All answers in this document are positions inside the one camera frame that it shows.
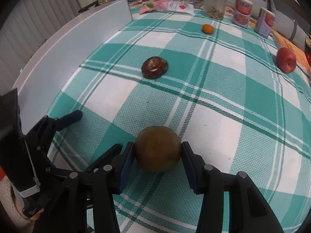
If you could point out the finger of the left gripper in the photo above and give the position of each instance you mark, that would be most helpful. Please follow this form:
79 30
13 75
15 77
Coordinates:
106 158
67 120

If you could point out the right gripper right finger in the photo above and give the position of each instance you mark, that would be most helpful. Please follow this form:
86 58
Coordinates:
248 209

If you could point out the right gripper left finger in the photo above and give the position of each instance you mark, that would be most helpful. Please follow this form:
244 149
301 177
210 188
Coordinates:
95 190

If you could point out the brown green pear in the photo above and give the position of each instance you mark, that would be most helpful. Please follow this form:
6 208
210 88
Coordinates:
158 149

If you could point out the red apple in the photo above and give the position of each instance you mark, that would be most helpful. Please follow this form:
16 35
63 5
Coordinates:
286 60

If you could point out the small tangerine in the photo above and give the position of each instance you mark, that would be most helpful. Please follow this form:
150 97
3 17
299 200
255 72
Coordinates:
207 29

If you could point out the person's hand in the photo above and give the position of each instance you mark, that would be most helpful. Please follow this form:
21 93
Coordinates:
28 208

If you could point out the white cardboard box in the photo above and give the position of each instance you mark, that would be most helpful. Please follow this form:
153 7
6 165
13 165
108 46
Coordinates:
59 57

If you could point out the teal plaid tablecloth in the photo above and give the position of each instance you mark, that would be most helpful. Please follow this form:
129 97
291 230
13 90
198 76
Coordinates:
222 93

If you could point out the pink snack packet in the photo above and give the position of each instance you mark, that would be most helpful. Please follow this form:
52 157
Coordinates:
167 6

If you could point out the orange book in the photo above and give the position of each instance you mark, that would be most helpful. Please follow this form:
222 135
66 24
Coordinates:
301 59

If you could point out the right orange label can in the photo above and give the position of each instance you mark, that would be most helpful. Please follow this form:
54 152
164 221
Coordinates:
265 22

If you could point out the orange label can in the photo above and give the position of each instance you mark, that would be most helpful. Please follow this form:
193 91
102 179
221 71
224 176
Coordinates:
242 13
265 22

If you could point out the left orange label can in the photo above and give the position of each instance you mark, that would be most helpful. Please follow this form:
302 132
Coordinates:
242 13

